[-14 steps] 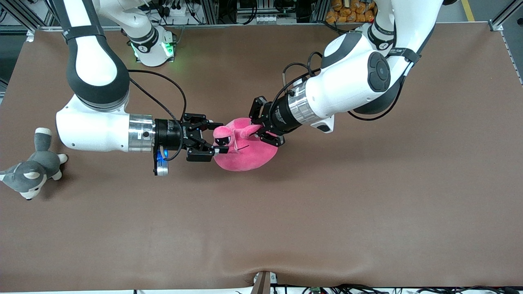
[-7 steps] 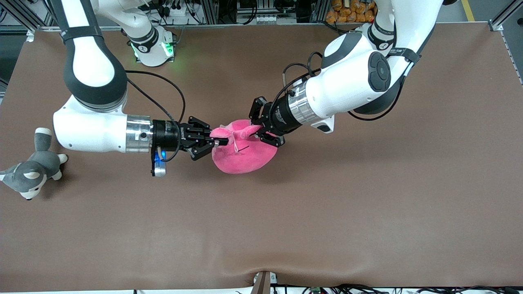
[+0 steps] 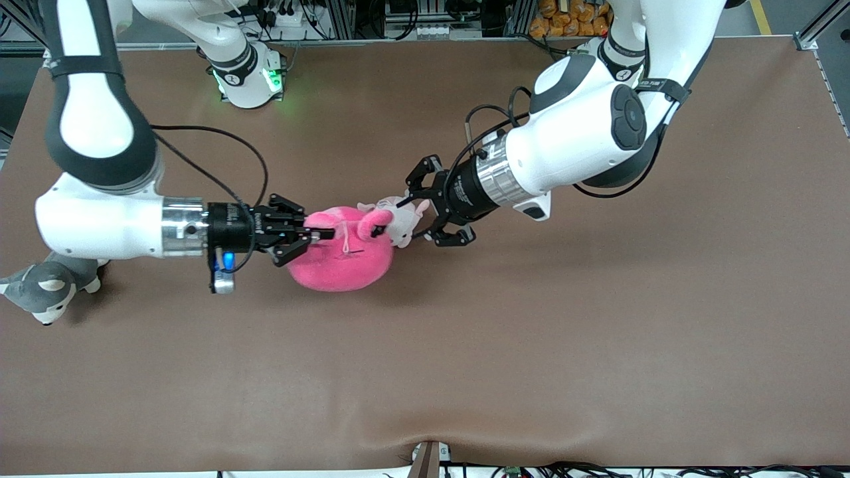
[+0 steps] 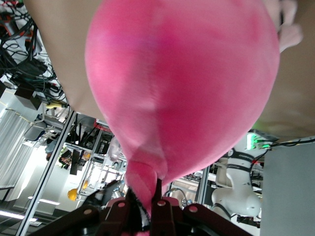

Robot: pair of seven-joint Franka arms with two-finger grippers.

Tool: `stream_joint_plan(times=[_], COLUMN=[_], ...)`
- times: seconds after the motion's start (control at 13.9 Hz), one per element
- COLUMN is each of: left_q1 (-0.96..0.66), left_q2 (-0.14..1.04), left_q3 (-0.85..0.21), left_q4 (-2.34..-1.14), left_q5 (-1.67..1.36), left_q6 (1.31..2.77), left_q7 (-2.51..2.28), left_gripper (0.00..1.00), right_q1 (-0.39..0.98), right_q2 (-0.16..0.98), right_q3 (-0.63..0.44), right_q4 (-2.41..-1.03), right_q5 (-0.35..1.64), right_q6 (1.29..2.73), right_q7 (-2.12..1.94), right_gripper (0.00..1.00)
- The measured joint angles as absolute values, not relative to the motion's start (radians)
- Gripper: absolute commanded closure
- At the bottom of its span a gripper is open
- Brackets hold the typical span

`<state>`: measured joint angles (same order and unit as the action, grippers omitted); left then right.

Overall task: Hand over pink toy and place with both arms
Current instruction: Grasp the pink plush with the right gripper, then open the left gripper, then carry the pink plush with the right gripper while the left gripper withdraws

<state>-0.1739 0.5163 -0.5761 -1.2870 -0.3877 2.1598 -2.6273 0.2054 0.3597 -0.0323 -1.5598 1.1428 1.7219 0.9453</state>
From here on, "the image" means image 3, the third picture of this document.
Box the pale pink white plush dog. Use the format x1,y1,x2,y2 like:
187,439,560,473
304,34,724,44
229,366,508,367
357,193,431,250

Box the orange packaged snacks pile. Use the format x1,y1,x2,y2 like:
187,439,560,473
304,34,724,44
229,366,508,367
529,0,613,39

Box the hot pink round plush toy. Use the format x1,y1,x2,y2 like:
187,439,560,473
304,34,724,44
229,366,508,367
287,206,395,293

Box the white power strip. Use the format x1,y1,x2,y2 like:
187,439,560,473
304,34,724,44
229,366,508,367
264,8,314,29

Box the grey white husky plush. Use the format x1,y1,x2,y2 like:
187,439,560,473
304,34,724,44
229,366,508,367
0,252,111,326

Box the brown table mat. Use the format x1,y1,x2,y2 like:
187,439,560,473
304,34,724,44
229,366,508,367
0,37,850,475

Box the black cable bundle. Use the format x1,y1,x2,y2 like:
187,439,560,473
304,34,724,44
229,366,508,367
491,461,850,478

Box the brown metal clamp bracket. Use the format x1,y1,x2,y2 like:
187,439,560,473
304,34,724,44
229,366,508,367
406,440,453,478

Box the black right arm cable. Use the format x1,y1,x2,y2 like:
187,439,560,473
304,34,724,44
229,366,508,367
149,123,270,208

